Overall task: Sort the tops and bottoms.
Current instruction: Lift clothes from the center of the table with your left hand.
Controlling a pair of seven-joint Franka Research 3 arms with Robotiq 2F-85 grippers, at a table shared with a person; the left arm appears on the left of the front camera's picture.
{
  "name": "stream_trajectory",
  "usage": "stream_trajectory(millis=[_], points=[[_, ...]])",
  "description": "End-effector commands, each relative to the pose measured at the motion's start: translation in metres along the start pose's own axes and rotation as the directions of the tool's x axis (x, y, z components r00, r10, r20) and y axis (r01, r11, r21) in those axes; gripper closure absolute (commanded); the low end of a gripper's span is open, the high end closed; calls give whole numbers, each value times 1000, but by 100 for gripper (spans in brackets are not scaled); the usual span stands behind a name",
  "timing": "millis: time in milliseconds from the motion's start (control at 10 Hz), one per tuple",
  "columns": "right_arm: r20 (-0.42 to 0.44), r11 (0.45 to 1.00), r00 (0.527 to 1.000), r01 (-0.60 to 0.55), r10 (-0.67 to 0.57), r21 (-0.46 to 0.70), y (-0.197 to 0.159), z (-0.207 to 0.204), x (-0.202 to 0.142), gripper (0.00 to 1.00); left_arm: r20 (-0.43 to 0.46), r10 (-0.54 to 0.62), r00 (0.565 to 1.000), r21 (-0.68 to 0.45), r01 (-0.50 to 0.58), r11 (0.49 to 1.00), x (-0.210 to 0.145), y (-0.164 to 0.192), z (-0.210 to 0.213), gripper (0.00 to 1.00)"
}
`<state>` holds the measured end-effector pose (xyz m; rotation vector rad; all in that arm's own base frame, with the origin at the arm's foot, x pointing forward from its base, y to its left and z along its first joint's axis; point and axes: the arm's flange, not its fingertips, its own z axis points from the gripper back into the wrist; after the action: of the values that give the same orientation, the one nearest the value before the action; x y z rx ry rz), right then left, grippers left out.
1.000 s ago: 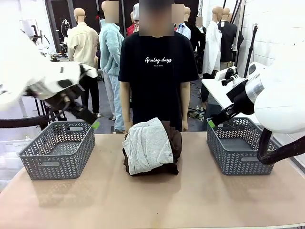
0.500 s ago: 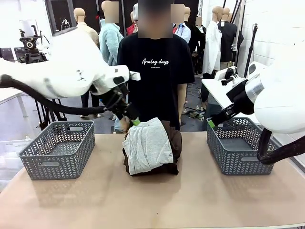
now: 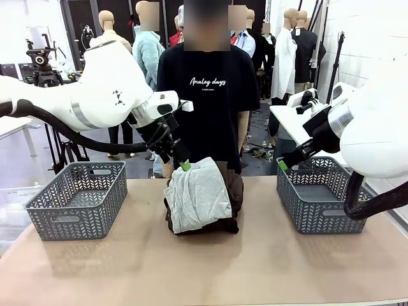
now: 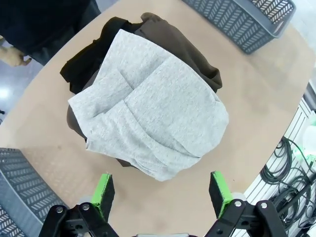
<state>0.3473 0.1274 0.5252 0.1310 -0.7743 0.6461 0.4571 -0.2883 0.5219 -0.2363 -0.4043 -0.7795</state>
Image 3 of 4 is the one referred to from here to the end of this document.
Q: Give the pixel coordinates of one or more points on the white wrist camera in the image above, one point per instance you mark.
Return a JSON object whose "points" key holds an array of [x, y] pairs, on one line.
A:
{"points": [[187, 106], [298, 100]]}

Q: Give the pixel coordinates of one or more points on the black garment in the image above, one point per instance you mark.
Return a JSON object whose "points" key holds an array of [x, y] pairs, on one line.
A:
{"points": [[220, 228]]}

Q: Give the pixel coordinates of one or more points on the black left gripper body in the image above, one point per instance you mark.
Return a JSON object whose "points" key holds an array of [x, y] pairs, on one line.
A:
{"points": [[159, 127]]}

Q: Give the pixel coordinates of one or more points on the black monitor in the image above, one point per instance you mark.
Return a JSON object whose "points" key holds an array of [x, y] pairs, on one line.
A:
{"points": [[8, 70], [26, 71]]}

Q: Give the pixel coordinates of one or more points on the white work table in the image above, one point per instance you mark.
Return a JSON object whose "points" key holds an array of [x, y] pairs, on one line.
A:
{"points": [[287, 124], [12, 126]]}

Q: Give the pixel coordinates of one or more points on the mannequin in white shirt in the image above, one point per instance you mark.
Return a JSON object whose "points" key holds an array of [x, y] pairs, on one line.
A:
{"points": [[283, 63]]}

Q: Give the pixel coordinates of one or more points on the mannequin in dark suit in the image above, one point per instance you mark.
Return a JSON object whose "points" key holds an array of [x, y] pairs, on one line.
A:
{"points": [[269, 63]]}

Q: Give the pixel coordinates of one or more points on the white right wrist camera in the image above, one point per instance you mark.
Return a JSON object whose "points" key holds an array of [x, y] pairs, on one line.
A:
{"points": [[298, 100]]}

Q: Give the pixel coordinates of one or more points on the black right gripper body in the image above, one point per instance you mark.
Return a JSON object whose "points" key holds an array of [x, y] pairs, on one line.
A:
{"points": [[318, 127]]}

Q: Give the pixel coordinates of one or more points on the grey perforated plastic basket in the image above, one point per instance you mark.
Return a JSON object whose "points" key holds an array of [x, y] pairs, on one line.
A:
{"points": [[318, 226], [79, 228]]}

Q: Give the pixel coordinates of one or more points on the light grey garment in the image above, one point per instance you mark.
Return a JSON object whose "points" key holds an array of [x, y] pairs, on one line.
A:
{"points": [[197, 194]]}

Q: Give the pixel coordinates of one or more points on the mannequin in pale blue shirt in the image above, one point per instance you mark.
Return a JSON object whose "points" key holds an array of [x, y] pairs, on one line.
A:
{"points": [[245, 41]]}

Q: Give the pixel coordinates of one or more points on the mannequin in beige jacket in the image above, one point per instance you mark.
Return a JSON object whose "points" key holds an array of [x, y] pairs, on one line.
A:
{"points": [[106, 20]]}

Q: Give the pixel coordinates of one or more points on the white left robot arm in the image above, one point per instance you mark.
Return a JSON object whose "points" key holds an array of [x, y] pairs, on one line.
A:
{"points": [[105, 86]]}

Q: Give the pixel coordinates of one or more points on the person in black t-shirt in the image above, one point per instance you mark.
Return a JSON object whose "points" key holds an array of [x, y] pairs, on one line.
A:
{"points": [[210, 105]]}

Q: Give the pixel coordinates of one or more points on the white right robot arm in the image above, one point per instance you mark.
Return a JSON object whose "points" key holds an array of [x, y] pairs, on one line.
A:
{"points": [[376, 127]]}

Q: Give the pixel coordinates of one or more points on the mannequin in light blue fleece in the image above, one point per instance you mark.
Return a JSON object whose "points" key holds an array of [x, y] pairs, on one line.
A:
{"points": [[146, 54]]}

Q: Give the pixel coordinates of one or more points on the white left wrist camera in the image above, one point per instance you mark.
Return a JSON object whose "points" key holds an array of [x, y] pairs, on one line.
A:
{"points": [[187, 106]]}

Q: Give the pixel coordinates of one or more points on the person's right forearm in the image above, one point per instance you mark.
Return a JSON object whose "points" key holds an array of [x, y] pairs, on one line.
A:
{"points": [[167, 169]]}

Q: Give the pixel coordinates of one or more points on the black camera tripod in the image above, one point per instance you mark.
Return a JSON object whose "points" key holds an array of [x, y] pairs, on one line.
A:
{"points": [[62, 156]]}

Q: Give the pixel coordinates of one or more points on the mannequin in black coat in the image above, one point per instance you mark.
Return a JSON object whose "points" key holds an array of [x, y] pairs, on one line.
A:
{"points": [[255, 44]]}

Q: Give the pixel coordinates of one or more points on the black light stand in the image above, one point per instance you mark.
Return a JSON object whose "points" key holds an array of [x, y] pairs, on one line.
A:
{"points": [[339, 48]]}

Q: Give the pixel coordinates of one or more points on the mannequin in black shirt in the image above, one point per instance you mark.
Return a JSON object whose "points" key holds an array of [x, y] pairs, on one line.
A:
{"points": [[306, 54]]}

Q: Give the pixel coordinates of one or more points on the mannequin in red top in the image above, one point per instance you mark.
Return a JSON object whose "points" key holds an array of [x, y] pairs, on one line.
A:
{"points": [[176, 38]]}

